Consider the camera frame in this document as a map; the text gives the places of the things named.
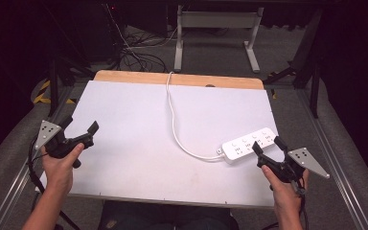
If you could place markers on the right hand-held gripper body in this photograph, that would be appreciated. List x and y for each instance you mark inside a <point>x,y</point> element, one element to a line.
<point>306,161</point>

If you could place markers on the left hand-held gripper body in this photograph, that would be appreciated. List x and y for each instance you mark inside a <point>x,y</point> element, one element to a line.
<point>47,132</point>

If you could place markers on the white power strip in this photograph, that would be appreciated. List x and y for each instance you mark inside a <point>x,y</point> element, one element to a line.
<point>246,147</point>

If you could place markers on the person's right hand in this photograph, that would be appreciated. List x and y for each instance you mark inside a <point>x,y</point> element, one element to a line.
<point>286,195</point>

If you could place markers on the person's left hand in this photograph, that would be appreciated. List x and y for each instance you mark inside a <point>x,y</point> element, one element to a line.
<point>59,172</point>

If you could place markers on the yellow black hazard tape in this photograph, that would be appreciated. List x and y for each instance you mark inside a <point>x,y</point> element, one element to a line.
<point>43,94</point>

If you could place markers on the black tripod stand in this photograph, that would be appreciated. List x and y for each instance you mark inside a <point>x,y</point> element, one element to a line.
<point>57,80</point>

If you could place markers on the white table board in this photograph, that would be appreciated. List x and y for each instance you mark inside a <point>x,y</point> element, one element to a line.
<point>140,137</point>

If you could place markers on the black metal stand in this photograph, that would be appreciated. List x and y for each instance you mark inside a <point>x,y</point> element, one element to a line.
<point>306,64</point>

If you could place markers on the person's legs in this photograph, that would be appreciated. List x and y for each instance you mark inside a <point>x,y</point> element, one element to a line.
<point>166,215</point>

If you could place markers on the aluminium floor rail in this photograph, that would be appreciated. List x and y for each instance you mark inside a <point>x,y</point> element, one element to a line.
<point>329,153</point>
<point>22,182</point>

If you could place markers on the white metal table frame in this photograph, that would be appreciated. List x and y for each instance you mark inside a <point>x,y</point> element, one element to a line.
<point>217,20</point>

